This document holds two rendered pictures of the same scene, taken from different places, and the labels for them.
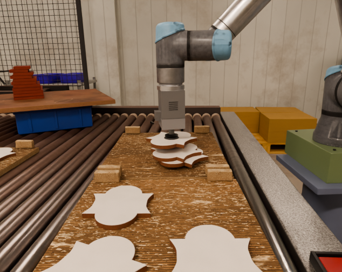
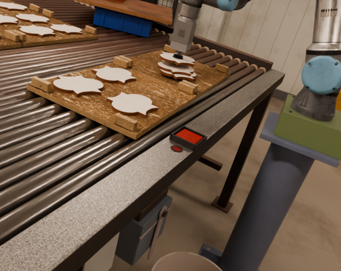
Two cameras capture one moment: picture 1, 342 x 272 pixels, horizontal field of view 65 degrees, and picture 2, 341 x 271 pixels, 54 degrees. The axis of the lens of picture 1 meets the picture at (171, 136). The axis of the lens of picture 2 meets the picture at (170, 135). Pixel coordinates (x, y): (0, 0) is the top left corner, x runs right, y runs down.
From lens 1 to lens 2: 65 cm
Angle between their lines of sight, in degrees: 20
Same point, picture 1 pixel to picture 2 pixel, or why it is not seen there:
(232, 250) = (143, 105)
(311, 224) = (208, 127)
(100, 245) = (89, 80)
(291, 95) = not seen: outside the picture
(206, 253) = (130, 101)
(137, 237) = (109, 87)
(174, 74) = (189, 10)
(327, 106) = not seen: hidden behind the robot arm
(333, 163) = (282, 120)
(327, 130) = (298, 97)
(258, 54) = not seen: outside the picture
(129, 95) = (230, 31)
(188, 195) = (156, 88)
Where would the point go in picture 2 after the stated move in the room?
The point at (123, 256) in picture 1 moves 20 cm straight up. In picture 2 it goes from (94, 86) to (105, 16)
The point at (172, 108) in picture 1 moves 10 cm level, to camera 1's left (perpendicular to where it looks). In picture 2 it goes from (180, 34) to (156, 26)
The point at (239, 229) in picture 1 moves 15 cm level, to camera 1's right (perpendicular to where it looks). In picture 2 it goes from (161, 106) to (207, 125)
